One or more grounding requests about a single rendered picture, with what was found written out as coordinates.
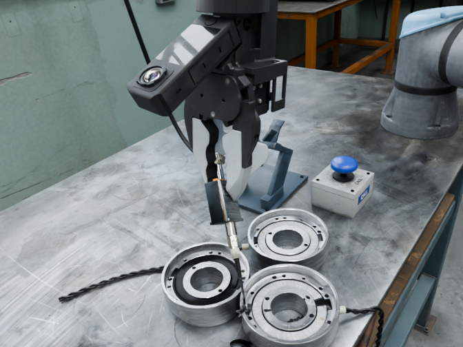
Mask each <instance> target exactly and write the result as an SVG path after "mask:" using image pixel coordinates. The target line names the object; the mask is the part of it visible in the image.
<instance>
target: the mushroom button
mask: <svg viewBox="0 0 463 347"><path fill-rule="evenodd" d="M330 167H331V168H332V169H333V170H334V171H336V172H338V173H339V175H340V176H342V177H345V176H347V174H349V173H352V172H354V171H356V170H357V168H358V163H357V161H356V159H354V158H352V157H349V156H338V157H335V158H334V159H333V160H332V161H331V164H330Z"/></svg>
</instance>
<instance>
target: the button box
mask: <svg viewBox="0 0 463 347"><path fill-rule="evenodd" d="M373 178H374V173H372V172H370V171H365V170H362V169H357V170H356V171H354V172H352V173H348V174H347V176H345V177H342V176H340V175H339V173H338V172H336V171H334V170H333V169H332V168H331V167H330V165H329V166H328V167H326V168H325V169H324V170H323V171H322V172H321V173H320V174H319V175H317V176H316V177H315V178H314V179H313V180H312V181H311V204H312V205H314V206H317V207H320V208H322V209H326V210H328V211H331V212H334V213H337V214H339V215H343V216H344V217H347V218H351V219H353V218H354V217H355V216H356V214H357V213H358V212H359V211H360V210H361V208H363V206H364V205H365V204H366V203H367V201H368V200H369V199H370V197H371V195H372V189H373Z"/></svg>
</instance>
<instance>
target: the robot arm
mask: <svg viewBox="0 0 463 347"><path fill-rule="evenodd" d="M196 11H197V12H207V13H213V15H208V14H202V15H200V16H199V18H197V19H196V20H195V21H194V22H193V23H192V24H191V25H190V26H189V27H188V28H187V29H186V30H184V31H183V32H182V33H181V34H180V35H179V36H178V37H177V38H176V39H175V40H173V41H172V42H171V43H170V44H169V45H168V46H167V47H166V48H165V49H164V50H163V51H162V52H161V53H160V54H159V55H158V56H157V57H156V58H155V59H154V60H153V61H151V62H150V63H149V64H148V65H147V66H146V67H145V68H144V69H143V70H141V71H140V72H139V73H138V74H137V75H136V76H135V77H134V78H133V79H132V80H131V81H130V82H129V83H128V84H127V90H128V92H129V93H130V95H131V96H132V98H133V99H134V101H135V102H136V104H137V105H138V107H140V108H142V109H145V110H147V111H149V112H152V113H155V114H158V115H159V116H169V115H170V114H171V113H172V112H173V111H174V110H175V109H176V108H177V107H178V106H179V105H180V104H181V103H182V102H183V101H184V100H185V105H184V120H185V127H186V130H187V135H188V139H189V144H190V147H191V149H193V152H194V157H195V160H196V163H197V165H198V168H199V169H200V172H201V174H202V176H203V179H204V181H205V183H208V182H212V181H213V179H216V178H217V176H216V170H215V164H214V162H215V161H216V153H220V154H222V155H225V154H226V157H227V165H226V168H225V173H226V176H227V184H226V187H225V190H226V192H227V193H228V194H229V196H230V197H231V199H232V200H233V202H235V201H237V200H238V199H239V197H240V196H241V195H242V194H243V192H244V190H245V188H246V186H247V182H248V181H249V177H250V175H252V174H253V173H254V172H255V170H257V169H258V168H259V167H260V166H261V165H262V164H263V163H264V162H265V161H266V159H267V157H268V147H267V145H266V144H264V143H260V142H258V139H259V137H260V129H261V121H260V117H259V116H260V115H263V114H266V113H267V111H269V102H270V101H271V112H276V111H278V110H280V109H283V108H285V97H286V86H287V67H288V61H284V60H279V59H276V57H275V53H276V28H277V16H278V0H196ZM399 39H400V46H399V52H398V61H397V67H396V72H395V82H394V87H393V90H392V92H391V94H390V96H389V98H388V100H387V103H386V105H385V106H384V109H383V110H382V114H381V120H380V123H381V126H382V127H383V128H384V129H386V130H387V131H388V132H391V133H392V134H395V135H398V136H402V137H405V138H412V139H419V140H435V139H441V138H446V137H449V136H452V135H453V134H455V133H456V132H457V131H458V128H459V124H460V110H459V105H458V100H457V87H461V88H463V6H451V7H443V8H433V9H428V10H421V11H417V12H413V13H411V14H409V15H408V16H407V17H406V18H405V19H404V21H403V25H402V31H401V35H400V38H399ZM279 76H283V78H282V98H281V99H278V100H276V79H277V77H279ZM271 81H272V90H270V83H271ZM223 124H224V126H225V127H229V126H232V125H233V126H232V130H231V131H230V132H228V133H227V132H224V130H223Z"/></svg>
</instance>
